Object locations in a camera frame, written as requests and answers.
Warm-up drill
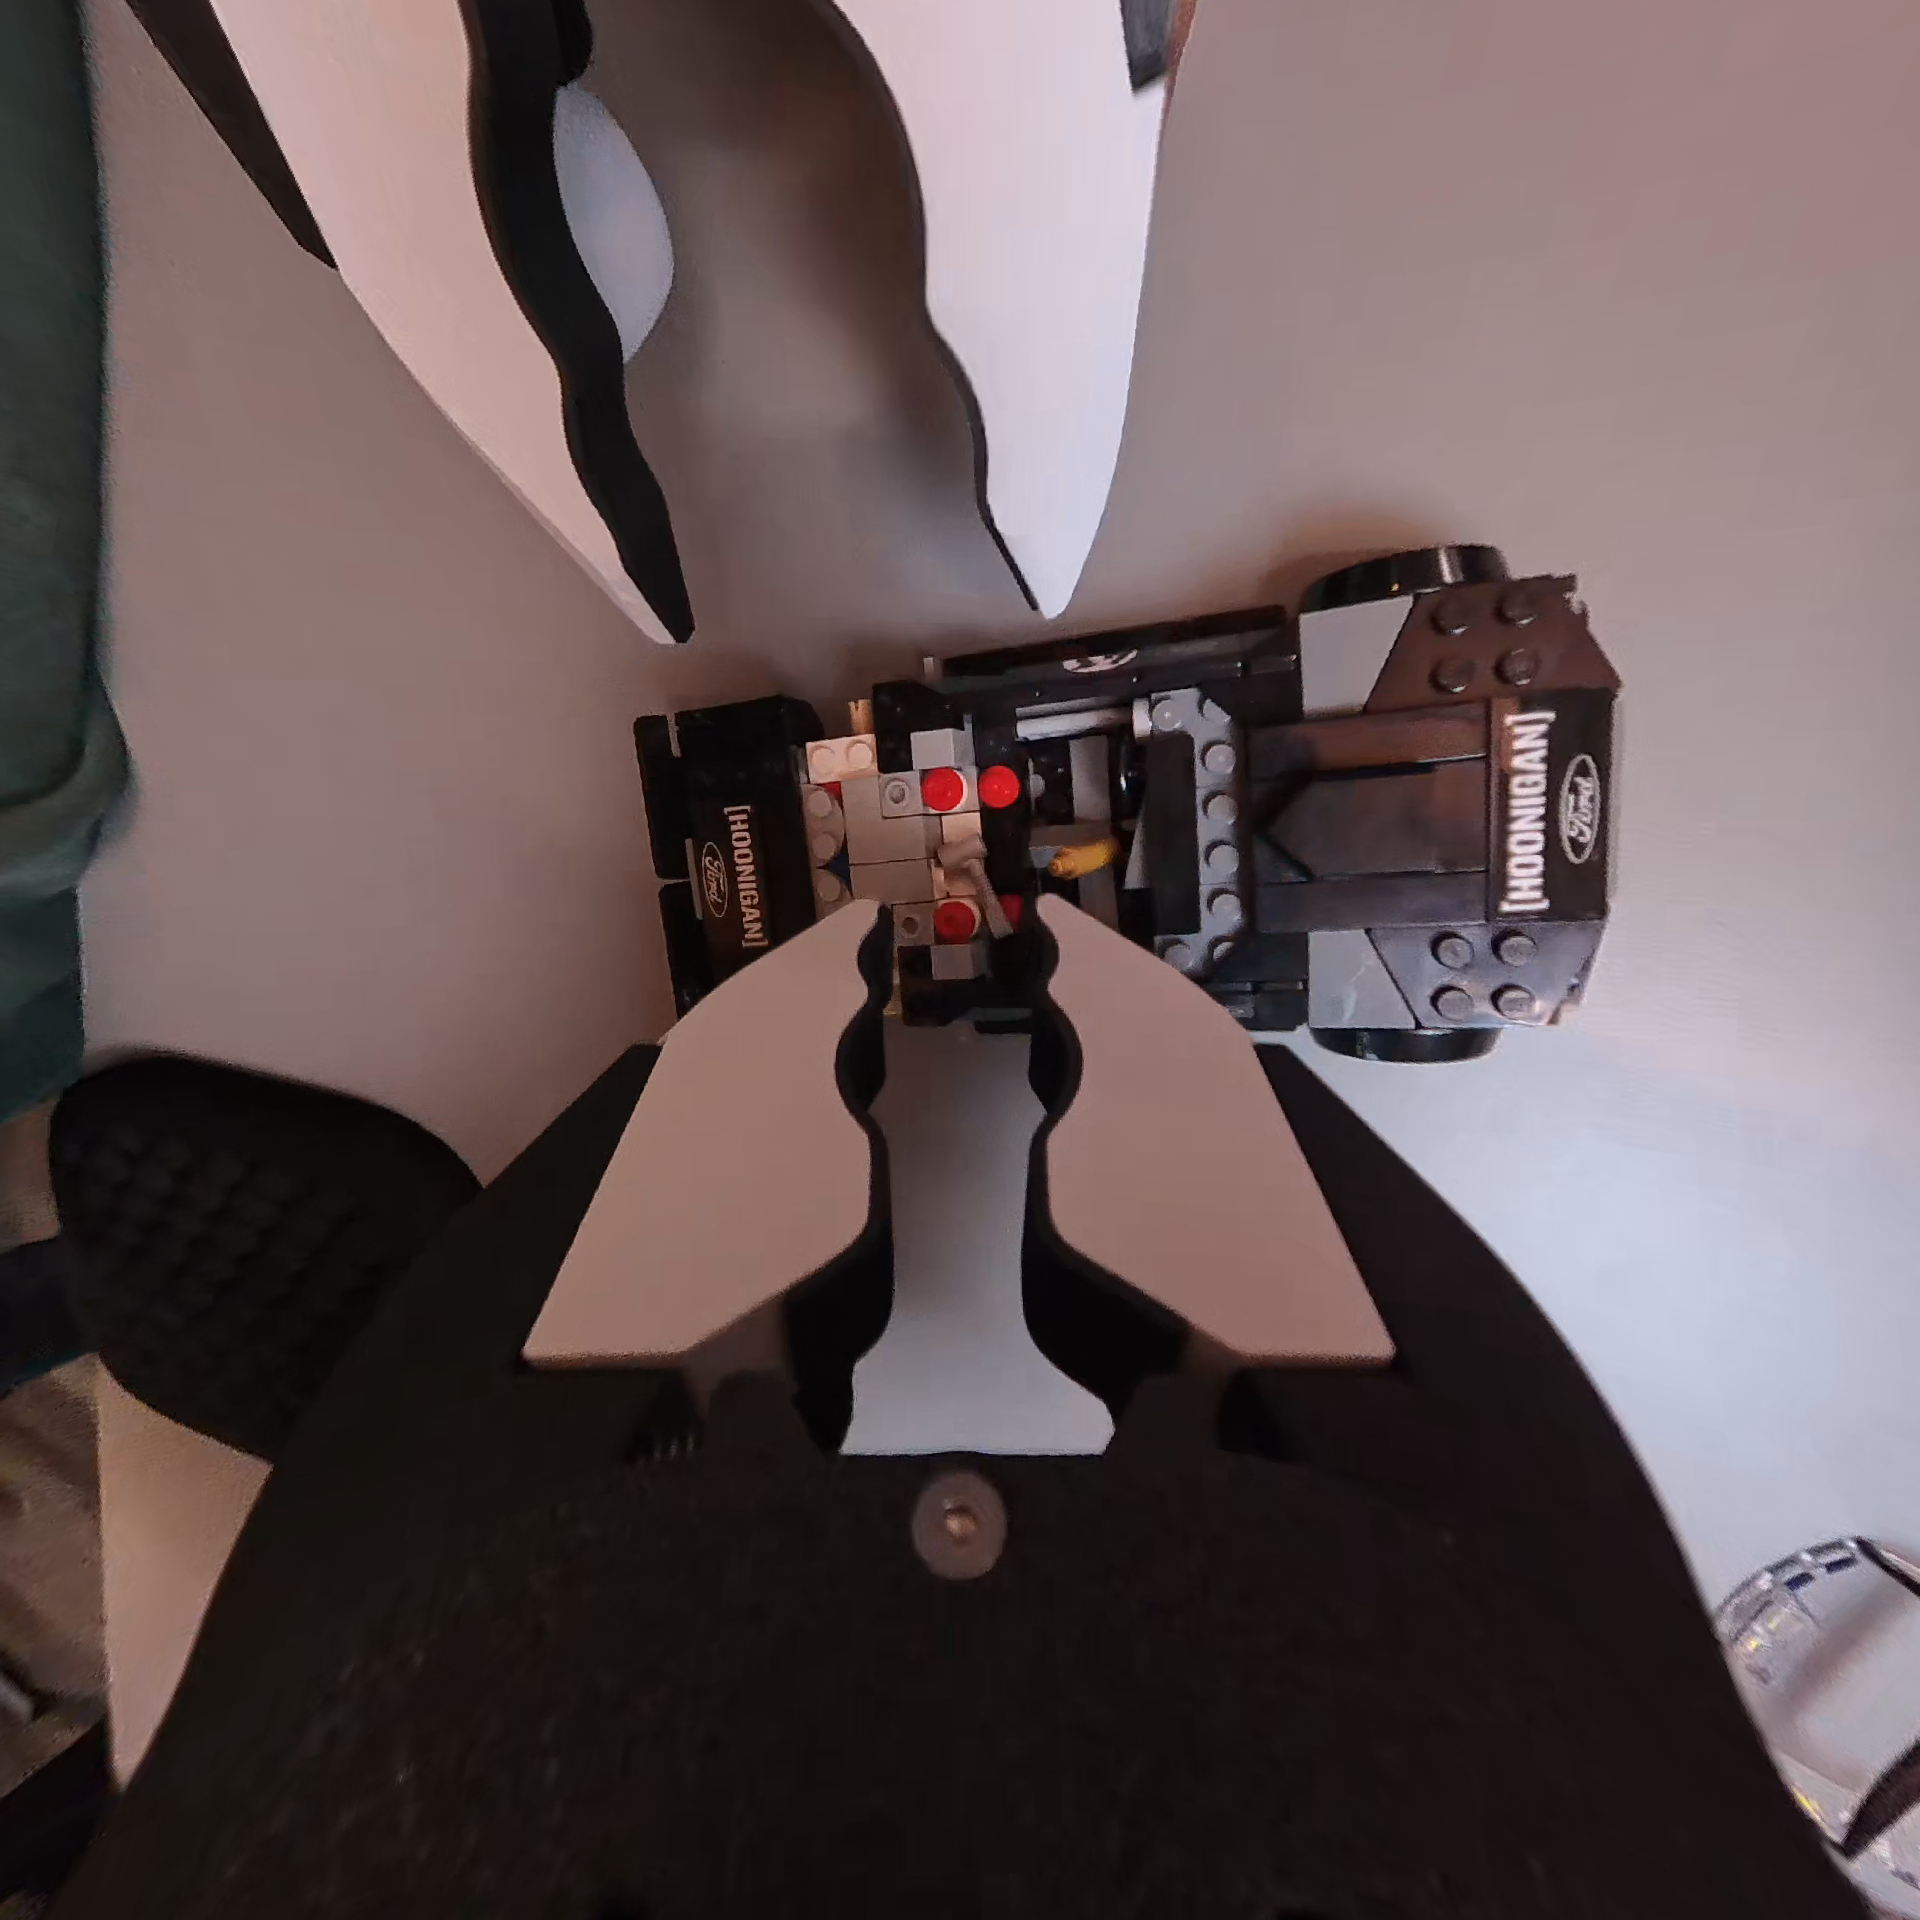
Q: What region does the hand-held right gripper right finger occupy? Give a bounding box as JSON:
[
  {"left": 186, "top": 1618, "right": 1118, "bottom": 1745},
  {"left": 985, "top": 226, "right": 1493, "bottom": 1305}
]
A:
[{"left": 1024, "top": 896, "right": 1400, "bottom": 1373}]

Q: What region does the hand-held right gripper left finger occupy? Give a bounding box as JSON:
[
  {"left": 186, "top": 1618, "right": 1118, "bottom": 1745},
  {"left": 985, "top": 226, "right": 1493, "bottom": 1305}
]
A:
[{"left": 519, "top": 905, "right": 902, "bottom": 1373}]

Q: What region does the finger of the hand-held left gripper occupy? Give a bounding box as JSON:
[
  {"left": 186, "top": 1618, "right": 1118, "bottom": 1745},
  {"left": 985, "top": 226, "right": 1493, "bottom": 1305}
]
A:
[
  {"left": 822, "top": 0, "right": 1176, "bottom": 618},
  {"left": 208, "top": 0, "right": 701, "bottom": 651}
]

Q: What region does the black lego car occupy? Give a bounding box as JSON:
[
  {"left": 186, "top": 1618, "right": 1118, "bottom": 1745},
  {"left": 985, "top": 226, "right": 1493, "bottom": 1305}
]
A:
[{"left": 631, "top": 541, "right": 1635, "bottom": 1074}]

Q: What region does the clear lego windshield piece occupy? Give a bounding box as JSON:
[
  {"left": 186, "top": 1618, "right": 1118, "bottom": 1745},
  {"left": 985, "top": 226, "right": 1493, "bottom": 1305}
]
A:
[{"left": 1712, "top": 1537, "right": 1920, "bottom": 1867}]

